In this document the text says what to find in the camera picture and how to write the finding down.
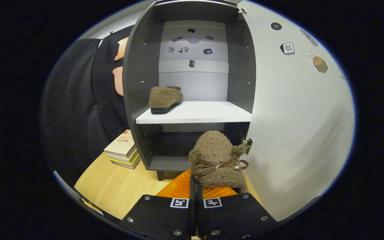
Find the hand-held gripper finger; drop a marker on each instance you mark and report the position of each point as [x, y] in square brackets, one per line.
[200, 220]
[192, 220]

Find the brown fuzzy shoe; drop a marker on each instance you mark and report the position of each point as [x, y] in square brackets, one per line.
[163, 98]
[215, 146]

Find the beige shoe cabinet door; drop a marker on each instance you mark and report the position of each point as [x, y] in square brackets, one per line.
[295, 116]

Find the dark grey shoe cabinet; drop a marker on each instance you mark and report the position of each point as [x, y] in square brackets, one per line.
[142, 66]

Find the yellow edged book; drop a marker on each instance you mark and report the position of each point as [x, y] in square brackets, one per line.
[125, 162]

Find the black backdrop cloth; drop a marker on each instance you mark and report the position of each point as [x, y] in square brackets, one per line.
[78, 100]

